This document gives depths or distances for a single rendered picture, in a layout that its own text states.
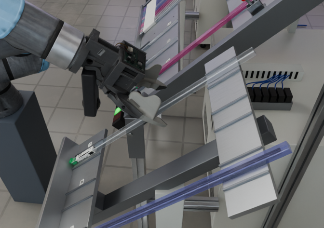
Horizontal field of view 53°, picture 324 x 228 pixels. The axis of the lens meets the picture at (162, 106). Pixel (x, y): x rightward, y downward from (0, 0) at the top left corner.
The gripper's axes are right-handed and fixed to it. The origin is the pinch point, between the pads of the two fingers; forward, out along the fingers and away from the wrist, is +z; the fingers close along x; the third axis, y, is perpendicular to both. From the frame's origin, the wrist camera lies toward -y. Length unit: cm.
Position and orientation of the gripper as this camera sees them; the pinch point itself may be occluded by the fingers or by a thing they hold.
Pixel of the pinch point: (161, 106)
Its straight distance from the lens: 67.2
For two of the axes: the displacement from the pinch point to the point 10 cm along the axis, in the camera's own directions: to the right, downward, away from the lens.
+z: 8.2, 4.2, 3.9
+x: 0.1, -6.8, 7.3
